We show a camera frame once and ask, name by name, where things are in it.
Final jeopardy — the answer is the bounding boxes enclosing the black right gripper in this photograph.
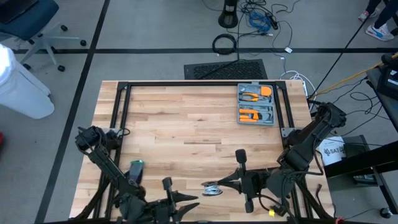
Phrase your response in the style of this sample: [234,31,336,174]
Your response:
[216,149,270,214]

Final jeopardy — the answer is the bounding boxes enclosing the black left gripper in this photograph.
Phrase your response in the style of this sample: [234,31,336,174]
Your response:
[144,176,201,223]

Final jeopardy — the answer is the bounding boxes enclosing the white cord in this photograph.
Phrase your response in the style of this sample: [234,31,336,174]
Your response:
[203,184,223,196]

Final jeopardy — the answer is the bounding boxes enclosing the black cord spool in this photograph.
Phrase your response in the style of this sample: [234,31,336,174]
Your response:
[200,180,224,197]

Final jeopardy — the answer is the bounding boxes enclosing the white power strip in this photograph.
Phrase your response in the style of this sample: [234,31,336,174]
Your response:
[300,77,311,98]

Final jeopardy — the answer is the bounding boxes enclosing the black floor vent grate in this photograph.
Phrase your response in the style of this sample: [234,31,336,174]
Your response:
[183,58,268,80]

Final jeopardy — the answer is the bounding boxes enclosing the black equipment box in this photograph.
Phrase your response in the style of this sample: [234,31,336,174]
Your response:
[341,134,371,159]

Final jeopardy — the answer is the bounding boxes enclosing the black tripod stand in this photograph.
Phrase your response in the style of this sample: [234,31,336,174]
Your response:
[197,7,242,80]

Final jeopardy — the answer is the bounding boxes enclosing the thin black slanted pole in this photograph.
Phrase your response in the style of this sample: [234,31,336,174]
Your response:
[310,17,371,98]

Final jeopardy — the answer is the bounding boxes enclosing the black power strip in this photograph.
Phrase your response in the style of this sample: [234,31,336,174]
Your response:
[266,14,279,30]

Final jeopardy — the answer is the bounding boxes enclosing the black tower stand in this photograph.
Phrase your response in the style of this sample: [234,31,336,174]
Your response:
[218,0,239,29]

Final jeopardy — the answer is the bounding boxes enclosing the black equipment cart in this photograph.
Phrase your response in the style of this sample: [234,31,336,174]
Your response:
[366,52,398,131]

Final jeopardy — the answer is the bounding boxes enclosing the white bucket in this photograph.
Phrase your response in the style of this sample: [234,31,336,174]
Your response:
[0,43,55,121]

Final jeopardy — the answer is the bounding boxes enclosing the person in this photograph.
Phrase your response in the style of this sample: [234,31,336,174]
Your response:
[357,0,398,42]

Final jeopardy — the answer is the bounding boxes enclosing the office chair blue seat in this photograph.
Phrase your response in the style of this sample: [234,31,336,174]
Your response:
[0,0,87,72]

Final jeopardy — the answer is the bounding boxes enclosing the black cable yellow tag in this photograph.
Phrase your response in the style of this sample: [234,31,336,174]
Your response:
[256,193,282,218]

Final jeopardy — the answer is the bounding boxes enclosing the black table-level camera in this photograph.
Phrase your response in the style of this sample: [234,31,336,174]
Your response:
[127,159,145,187]

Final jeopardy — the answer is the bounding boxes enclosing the orange handled pliers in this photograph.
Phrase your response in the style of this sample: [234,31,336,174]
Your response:
[241,92,262,103]

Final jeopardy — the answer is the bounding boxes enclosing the black metal table frame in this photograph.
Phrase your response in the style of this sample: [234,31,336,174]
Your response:
[73,80,333,224]

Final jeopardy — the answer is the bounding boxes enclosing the black coiled cable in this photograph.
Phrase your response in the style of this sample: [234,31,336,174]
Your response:
[211,33,239,56]

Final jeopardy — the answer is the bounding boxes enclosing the yellow power cable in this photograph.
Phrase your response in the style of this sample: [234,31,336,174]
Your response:
[313,52,398,96]

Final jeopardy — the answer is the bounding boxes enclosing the blue coiled cable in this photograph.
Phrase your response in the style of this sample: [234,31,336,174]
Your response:
[248,11,272,32]

